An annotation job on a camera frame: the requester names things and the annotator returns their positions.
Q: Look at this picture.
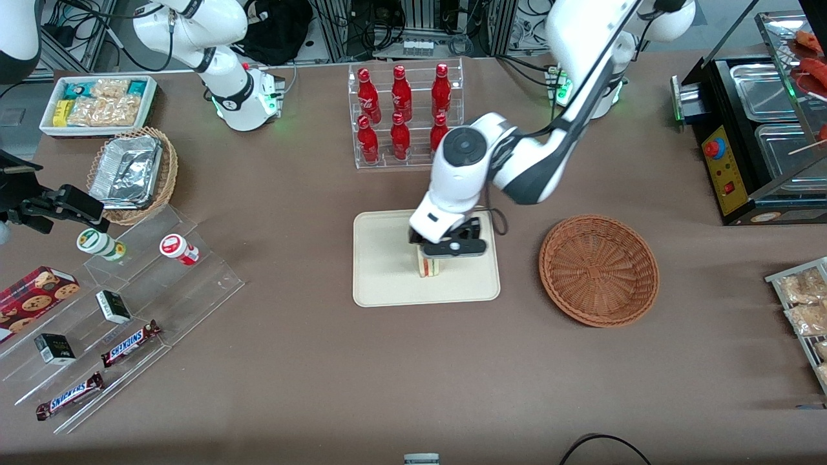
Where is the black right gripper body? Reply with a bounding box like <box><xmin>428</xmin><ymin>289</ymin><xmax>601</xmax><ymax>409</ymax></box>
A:
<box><xmin>0</xmin><ymin>150</ymin><xmax>46</xmax><ymax>223</ymax></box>

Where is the beige rectangular tray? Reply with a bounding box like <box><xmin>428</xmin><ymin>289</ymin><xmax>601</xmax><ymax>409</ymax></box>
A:
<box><xmin>353</xmin><ymin>205</ymin><xmax>501</xmax><ymax>308</ymax></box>

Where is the silver foil tray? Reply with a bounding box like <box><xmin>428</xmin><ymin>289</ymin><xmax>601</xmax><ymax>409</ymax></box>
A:
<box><xmin>89</xmin><ymin>134</ymin><xmax>163</xmax><ymax>210</ymax></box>

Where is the light wicker basket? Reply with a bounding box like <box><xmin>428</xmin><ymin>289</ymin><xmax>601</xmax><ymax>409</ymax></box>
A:
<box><xmin>87</xmin><ymin>127</ymin><xmax>179</xmax><ymax>226</ymax></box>

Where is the brown wicker basket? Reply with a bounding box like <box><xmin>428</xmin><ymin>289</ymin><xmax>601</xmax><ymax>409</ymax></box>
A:
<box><xmin>539</xmin><ymin>214</ymin><xmax>660</xmax><ymax>328</ymax></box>

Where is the tray of wrapped pastries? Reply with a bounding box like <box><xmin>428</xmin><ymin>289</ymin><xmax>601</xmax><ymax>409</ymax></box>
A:
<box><xmin>765</xmin><ymin>257</ymin><xmax>827</xmax><ymax>396</ymax></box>

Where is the clear acrylic bottle rack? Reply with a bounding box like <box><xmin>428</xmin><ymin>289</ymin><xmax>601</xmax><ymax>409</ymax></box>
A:
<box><xmin>348</xmin><ymin>57</ymin><xmax>465</xmax><ymax>171</ymax></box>

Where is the green capped white bottle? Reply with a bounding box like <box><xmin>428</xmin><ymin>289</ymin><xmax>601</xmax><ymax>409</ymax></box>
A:
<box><xmin>76</xmin><ymin>228</ymin><xmax>127</xmax><ymax>262</ymax></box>

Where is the red cookie box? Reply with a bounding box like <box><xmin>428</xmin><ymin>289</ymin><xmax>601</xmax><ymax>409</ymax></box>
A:
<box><xmin>0</xmin><ymin>265</ymin><xmax>81</xmax><ymax>335</ymax></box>

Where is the red soda bottle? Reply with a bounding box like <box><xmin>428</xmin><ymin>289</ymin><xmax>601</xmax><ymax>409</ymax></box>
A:
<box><xmin>357</xmin><ymin>68</ymin><xmax>382</xmax><ymax>123</ymax></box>
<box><xmin>357</xmin><ymin>116</ymin><xmax>380</xmax><ymax>163</ymax></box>
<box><xmin>390</xmin><ymin>112</ymin><xmax>411</xmax><ymax>161</ymax></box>
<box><xmin>391</xmin><ymin>65</ymin><xmax>413</xmax><ymax>122</ymax></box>
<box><xmin>431</xmin><ymin>63</ymin><xmax>452</xmax><ymax>120</ymax></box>
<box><xmin>430</xmin><ymin>113</ymin><xmax>450</xmax><ymax>154</ymax></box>

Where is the white plastic snack bin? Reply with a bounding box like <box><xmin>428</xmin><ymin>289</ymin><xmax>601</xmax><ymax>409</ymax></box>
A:
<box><xmin>39</xmin><ymin>75</ymin><xmax>158</xmax><ymax>139</ymax></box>

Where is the small black box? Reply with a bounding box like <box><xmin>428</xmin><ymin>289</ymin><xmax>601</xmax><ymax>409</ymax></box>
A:
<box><xmin>34</xmin><ymin>333</ymin><xmax>77</xmax><ymax>366</ymax></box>
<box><xmin>96</xmin><ymin>290</ymin><xmax>132</xmax><ymax>324</ymax></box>

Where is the clear rice cracker packet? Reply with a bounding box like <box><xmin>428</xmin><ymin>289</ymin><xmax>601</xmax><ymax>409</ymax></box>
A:
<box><xmin>68</xmin><ymin>96</ymin><xmax>141</xmax><ymax>127</ymax></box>
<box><xmin>90</xmin><ymin>79</ymin><xmax>130</xmax><ymax>99</ymax></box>

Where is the red capped white bottle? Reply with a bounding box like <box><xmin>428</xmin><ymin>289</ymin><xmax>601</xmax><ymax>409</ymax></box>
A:
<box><xmin>159</xmin><ymin>234</ymin><xmax>200</xmax><ymax>266</ymax></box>

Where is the Snickers chocolate bar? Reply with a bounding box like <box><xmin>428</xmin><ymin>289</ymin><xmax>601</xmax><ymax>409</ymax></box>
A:
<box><xmin>101</xmin><ymin>320</ymin><xmax>162</xmax><ymax>368</ymax></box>
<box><xmin>36</xmin><ymin>371</ymin><xmax>105</xmax><ymax>421</ymax></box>

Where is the clear acrylic stepped shelf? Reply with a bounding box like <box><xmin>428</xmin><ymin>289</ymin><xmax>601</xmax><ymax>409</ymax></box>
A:
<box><xmin>0</xmin><ymin>205</ymin><xmax>246</xmax><ymax>435</ymax></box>

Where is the black bag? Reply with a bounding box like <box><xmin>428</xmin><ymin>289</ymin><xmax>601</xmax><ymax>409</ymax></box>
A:
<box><xmin>236</xmin><ymin>0</ymin><xmax>314</xmax><ymax>67</ymax></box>

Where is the black food warmer appliance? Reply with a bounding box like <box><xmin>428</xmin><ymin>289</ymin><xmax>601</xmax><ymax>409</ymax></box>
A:
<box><xmin>671</xmin><ymin>10</ymin><xmax>827</xmax><ymax>227</ymax></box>

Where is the steel warmer pan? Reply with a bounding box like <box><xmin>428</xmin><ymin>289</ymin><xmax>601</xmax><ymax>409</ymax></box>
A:
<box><xmin>729</xmin><ymin>63</ymin><xmax>802</xmax><ymax>122</ymax></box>
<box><xmin>755</xmin><ymin>123</ymin><xmax>827</xmax><ymax>194</ymax></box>

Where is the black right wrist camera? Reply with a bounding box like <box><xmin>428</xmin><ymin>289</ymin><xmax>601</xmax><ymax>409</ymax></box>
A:
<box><xmin>40</xmin><ymin>185</ymin><xmax>105</xmax><ymax>225</ymax></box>

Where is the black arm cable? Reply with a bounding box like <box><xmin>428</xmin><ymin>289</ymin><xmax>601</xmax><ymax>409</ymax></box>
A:
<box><xmin>485</xmin><ymin>205</ymin><xmax>510</xmax><ymax>236</ymax></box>

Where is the black cable loop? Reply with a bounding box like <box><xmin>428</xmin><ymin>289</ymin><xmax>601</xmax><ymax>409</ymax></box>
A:
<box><xmin>559</xmin><ymin>433</ymin><xmax>653</xmax><ymax>465</ymax></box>

